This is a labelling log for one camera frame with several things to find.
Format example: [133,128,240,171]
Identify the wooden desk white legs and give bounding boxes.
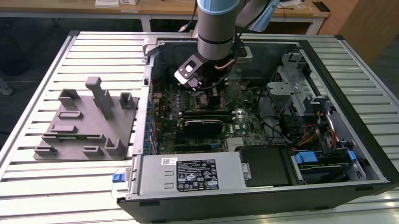
[0,0,332,35]

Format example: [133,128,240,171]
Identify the black graphics card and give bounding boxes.
[182,119,224,136]

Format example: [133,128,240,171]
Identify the blue disk carrier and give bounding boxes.
[293,150,356,169]

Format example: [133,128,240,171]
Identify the green RAM stick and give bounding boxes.
[57,134,89,141]

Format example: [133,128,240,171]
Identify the metal socket cover frame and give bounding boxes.
[222,82,245,106]

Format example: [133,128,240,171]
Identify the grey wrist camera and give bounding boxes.
[236,46,253,64]

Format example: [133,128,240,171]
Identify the black and silver PC case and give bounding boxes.
[110,36,396,224]

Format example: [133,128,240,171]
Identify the black expansion slot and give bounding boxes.
[173,144,225,153]

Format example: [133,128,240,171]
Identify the CPU socket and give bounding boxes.
[193,91,228,111]

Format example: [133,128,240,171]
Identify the orange yellow wire bundle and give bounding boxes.
[290,111,340,152]

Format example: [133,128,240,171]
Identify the silver drive cage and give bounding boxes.
[265,52,316,117]

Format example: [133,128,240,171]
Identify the brown wooden cabinet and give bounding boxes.
[317,0,399,67]

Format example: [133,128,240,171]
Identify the silver power supply unit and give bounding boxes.
[135,154,242,195]

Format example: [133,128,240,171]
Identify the green motherboard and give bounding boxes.
[147,80,274,155]

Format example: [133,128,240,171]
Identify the small silver heat sink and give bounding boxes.
[226,137,246,148]

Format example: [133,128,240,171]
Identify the grey plastic parts rack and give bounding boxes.
[33,76,139,161]

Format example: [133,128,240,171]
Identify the small black box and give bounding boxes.
[312,1,330,13]

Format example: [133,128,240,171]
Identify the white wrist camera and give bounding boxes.
[173,53,206,91]

